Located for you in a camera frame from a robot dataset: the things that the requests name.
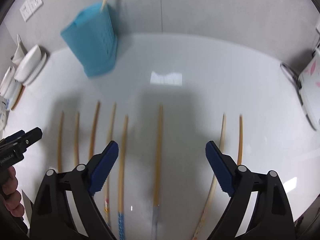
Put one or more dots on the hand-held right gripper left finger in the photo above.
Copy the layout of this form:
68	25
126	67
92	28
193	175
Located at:
105	165

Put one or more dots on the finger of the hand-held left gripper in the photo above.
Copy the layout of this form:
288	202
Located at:
11	137
28	137

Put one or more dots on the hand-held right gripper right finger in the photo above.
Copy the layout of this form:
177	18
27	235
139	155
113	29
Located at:
220	166

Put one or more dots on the wooden chopstick blue patterned end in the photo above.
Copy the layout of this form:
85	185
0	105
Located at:
122	160

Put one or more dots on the wooden chopstick floral end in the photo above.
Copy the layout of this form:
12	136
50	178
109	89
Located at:
111	122

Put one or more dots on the wooden chopstick grey end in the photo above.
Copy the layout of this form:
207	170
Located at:
158	155

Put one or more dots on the blue plastic utensil holder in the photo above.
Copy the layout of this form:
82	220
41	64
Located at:
87	45

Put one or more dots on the person's left hand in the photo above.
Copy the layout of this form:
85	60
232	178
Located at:
12	187

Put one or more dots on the blue patterned plate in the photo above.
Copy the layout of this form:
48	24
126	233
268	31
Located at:
3	112

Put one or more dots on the wooden coaster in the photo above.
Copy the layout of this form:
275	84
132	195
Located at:
18	97

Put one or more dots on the small white rimmed bowl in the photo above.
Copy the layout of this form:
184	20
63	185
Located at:
8	81

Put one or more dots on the large white bowl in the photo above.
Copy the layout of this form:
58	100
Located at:
26	63

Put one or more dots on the white pink-flowered board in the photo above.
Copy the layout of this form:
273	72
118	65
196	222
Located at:
311	85

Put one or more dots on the white wall socket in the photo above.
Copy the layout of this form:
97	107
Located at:
35	1
25	11

